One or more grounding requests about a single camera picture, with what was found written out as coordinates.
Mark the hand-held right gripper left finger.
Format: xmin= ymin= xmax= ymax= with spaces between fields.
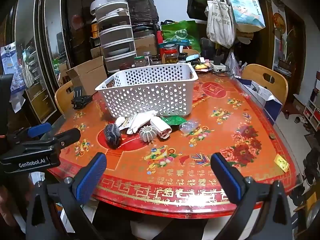
xmin=25 ymin=152 xmax=108 ymax=240

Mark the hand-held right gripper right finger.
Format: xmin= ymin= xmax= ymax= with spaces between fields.
xmin=210 ymin=152 xmax=295 ymax=240

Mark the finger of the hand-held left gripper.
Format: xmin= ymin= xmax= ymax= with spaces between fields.
xmin=25 ymin=122 xmax=52 ymax=138
xmin=51 ymin=128 xmax=82 ymax=147

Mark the dark striped sock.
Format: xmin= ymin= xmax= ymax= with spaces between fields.
xmin=104 ymin=123 xmax=122 ymax=149

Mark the clear plastic bag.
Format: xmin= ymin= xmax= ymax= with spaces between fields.
xmin=225 ymin=51 xmax=242 ymax=77
xmin=179 ymin=120 xmax=200 ymax=134

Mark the white packet with red print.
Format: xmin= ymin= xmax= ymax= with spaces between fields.
xmin=122 ymin=110 xmax=158 ymax=134

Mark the white ribbed round object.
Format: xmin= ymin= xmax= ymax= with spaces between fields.
xmin=139 ymin=126 xmax=158 ymax=142

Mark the green plastic packet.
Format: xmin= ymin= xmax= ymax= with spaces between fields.
xmin=160 ymin=115 xmax=187 ymax=127

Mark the white cloth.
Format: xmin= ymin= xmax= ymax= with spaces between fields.
xmin=149 ymin=117 xmax=173 ymax=139

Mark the white perforated plastic basket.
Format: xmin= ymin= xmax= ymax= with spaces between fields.
xmin=95 ymin=63 xmax=199 ymax=118

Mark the wooden chair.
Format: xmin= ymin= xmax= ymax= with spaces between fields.
xmin=54 ymin=80 xmax=75 ymax=117
xmin=241 ymin=64 xmax=288 ymax=105

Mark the black clip stand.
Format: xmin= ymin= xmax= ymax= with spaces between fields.
xmin=71 ymin=86 xmax=93 ymax=110

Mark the yellow card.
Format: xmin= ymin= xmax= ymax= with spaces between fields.
xmin=274 ymin=155 xmax=290 ymax=172

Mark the cardboard box flap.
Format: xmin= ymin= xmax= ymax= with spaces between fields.
xmin=66 ymin=56 xmax=108 ymax=95

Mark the blue printed hanging bag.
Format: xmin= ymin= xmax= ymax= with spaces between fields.
xmin=0 ymin=44 xmax=27 ymax=113

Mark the dark wardrobe with mirrors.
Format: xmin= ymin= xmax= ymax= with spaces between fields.
xmin=10 ymin=0 xmax=97 ymax=123

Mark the blue and white paper bag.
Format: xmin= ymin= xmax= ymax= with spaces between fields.
xmin=236 ymin=77 xmax=283 ymax=127

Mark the stacked clear storage tower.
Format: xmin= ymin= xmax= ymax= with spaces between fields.
xmin=96 ymin=1 xmax=137 ymax=74

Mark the crumpled clear plastic bag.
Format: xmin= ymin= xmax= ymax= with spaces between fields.
xmin=225 ymin=51 xmax=242 ymax=77

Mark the closed cardboard box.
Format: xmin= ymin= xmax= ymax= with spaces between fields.
xmin=134 ymin=34 xmax=158 ymax=57

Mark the glass jar with red lid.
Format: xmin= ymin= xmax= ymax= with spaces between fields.
xmin=164 ymin=44 xmax=179 ymax=64

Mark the white dome lid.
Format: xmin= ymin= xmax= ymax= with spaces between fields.
xmin=90 ymin=0 xmax=108 ymax=15

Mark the black plastic bag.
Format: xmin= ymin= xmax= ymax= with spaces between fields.
xmin=125 ymin=0 xmax=160 ymax=25

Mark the green shopping bag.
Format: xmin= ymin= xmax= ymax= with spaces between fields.
xmin=161 ymin=20 xmax=202 ymax=53

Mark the beige canvas tote bag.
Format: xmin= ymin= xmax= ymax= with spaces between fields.
xmin=205 ymin=0 xmax=235 ymax=48

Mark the blue printed tote bag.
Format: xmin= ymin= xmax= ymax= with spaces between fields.
xmin=227 ymin=0 xmax=266 ymax=33

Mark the dark hanging bag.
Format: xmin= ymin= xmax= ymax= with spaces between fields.
xmin=187 ymin=0 xmax=210 ymax=22

